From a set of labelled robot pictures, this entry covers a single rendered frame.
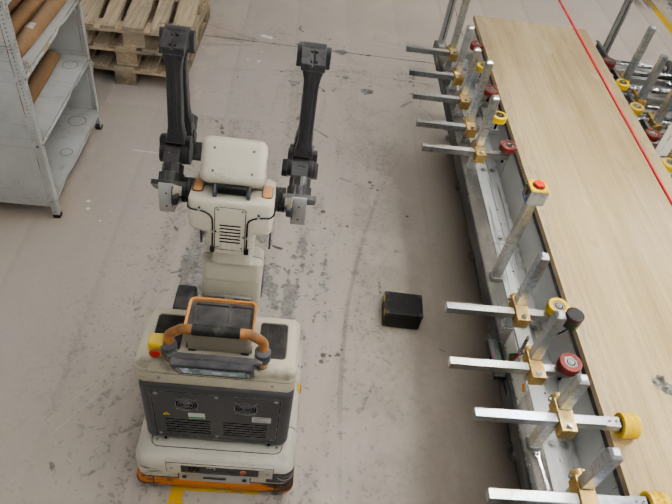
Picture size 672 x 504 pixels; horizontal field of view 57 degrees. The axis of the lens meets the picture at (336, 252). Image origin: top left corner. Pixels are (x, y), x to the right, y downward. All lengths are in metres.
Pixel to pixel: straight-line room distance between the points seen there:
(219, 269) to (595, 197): 1.72
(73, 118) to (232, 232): 2.43
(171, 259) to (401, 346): 1.34
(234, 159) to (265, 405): 0.87
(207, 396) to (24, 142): 1.83
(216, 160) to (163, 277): 1.53
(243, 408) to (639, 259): 1.70
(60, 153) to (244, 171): 2.23
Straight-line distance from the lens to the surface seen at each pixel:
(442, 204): 4.09
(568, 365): 2.29
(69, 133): 4.23
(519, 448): 2.31
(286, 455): 2.55
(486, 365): 2.22
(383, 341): 3.24
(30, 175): 3.69
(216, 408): 2.32
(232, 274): 2.30
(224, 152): 1.99
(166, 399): 2.31
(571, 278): 2.58
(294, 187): 2.08
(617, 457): 1.84
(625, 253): 2.82
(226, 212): 2.03
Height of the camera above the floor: 2.58
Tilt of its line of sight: 46 degrees down
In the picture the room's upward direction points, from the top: 11 degrees clockwise
